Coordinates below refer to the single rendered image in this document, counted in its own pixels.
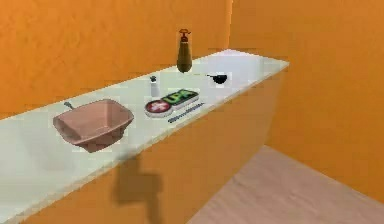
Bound dark thin knife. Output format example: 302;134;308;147
167;102;206;124

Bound red green white box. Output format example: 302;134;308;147
144;88;200;119

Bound orange counter with white top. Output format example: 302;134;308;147
0;49;290;224

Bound small black pan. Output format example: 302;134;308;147
206;73;228;85

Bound white shaker with grey cap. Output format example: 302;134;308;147
149;75;161;98

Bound brown spray bottle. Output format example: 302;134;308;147
176;28;194;74

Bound pink square basin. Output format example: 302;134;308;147
52;98;135;154

